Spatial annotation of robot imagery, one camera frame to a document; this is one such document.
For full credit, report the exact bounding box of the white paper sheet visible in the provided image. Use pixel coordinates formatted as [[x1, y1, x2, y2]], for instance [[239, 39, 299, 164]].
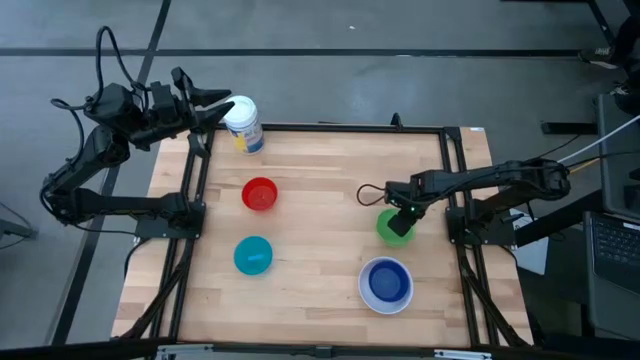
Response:
[[509, 212, 550, 276]]

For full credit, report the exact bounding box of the black aluminium table frame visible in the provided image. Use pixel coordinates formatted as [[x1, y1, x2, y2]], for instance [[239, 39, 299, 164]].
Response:
[[119, 121, 534, 351]]

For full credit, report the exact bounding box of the grey stand foot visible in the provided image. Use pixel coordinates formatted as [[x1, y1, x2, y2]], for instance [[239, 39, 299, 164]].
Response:
[[0, 201, 39, 250]]

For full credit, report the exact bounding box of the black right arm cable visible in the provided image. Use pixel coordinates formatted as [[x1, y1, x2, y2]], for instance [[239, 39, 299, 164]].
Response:
[[563, 149, 640, 174]]

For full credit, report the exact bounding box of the dark laptop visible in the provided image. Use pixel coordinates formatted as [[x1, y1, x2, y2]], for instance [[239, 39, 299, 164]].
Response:
[[582, 210, 640, 297]]

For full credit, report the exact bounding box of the grey side cart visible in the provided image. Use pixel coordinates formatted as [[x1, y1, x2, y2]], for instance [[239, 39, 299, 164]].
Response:
[[582, 92, 640, 342]]

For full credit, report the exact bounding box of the green plastic bowl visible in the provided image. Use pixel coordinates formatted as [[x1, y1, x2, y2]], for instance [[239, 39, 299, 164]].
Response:
[[375, 208, 417, 249]]

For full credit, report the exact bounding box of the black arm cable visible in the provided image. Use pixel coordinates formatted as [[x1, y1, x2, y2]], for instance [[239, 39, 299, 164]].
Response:
[[49, 25, 149, 166], [563, 149, 640, 174]]

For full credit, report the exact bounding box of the blue plastic bowl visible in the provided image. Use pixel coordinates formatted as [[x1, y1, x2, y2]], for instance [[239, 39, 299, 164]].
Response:
[[368, 260, 411, 302]]

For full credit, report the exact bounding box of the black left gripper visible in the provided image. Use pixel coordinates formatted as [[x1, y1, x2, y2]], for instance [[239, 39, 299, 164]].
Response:
[[147, 66, 236, 137]]

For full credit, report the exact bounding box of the white cable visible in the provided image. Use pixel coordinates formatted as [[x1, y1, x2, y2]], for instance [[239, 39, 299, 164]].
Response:
[[556, 113, 640, 165]]

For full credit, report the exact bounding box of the black right gripper cable loop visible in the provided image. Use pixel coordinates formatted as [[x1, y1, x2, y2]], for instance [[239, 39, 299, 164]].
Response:
[[355, 182, 389, 208]]

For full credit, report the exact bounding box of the person's shoe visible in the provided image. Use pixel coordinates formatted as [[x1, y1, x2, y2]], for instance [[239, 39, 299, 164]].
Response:
[[578, 45, 619, 70]]

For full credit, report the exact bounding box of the teal plastic bowl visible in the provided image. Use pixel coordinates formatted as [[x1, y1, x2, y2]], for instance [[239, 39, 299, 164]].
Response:
[[233, 235, 275, 277]]

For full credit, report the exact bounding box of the black floor stand bar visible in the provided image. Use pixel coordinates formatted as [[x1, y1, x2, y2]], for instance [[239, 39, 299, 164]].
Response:
[[540, 120, 600, 136]]

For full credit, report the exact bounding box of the red plastic bowl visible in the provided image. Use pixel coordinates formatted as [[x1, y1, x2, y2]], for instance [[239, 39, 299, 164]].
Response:
[[241, 176, 279, 212]]

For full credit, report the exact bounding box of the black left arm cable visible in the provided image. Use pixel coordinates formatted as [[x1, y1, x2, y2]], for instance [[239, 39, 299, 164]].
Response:
[[49, 25, 149, 166]]

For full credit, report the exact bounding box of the white bowl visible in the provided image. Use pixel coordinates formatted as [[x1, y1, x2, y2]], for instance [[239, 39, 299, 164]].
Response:
[[357, 256, 415, 316]]

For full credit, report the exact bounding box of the white wipes canister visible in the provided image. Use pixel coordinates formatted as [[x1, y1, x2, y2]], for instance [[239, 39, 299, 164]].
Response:
[[222, 94, 266, 156]]

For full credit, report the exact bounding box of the black overhead mount rail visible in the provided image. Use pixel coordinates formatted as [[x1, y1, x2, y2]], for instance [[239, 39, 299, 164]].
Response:
[[0, 337, 640, 360]]

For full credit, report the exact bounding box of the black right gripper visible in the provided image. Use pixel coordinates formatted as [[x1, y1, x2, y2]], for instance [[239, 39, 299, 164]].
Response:
[[383, 179, 427, 238]]

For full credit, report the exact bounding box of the person's leg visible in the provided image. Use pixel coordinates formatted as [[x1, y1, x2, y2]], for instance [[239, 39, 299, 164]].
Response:
[[612, 0, 640, 69]]

